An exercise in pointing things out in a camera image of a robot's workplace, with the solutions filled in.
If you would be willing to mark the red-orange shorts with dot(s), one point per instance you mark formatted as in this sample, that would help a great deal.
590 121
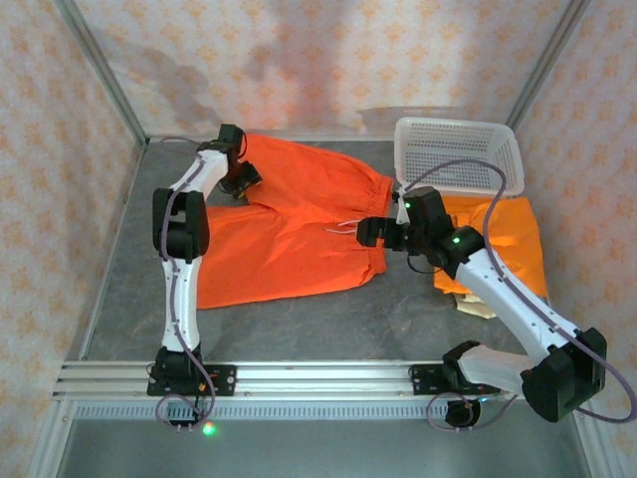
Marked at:
278 249

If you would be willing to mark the light orange shorts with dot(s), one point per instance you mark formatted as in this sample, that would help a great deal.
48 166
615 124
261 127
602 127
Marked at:
517 234

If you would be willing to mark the cream white shorts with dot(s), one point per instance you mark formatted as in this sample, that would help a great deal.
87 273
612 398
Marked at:
473 308

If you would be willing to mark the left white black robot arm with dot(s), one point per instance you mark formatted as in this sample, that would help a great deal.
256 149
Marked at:
181 299

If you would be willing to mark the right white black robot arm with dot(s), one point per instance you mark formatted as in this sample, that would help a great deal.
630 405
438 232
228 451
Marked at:
512 299

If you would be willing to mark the white perforated plastic basket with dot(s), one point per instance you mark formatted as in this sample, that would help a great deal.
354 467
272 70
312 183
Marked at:
458 149

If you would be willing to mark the aluminium table side bar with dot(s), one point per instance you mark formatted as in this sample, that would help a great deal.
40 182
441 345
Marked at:
98 299

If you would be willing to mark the black round puck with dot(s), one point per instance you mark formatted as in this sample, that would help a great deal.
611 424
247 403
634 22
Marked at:
455 413

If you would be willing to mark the glowing status light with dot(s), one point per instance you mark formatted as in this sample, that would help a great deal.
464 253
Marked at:
208 428

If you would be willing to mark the aluminium frame bar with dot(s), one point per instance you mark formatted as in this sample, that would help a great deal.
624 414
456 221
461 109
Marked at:
348 138

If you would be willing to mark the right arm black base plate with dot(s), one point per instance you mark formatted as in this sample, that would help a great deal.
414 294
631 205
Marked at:
420 381

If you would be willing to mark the aluminium frame post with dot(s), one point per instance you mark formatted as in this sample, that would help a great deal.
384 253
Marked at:
102 70
549 60

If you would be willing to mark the aluminium mounting rail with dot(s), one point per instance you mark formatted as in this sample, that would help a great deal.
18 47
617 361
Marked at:
323 378

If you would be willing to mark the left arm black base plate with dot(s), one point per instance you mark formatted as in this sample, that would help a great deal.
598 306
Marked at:
226 383

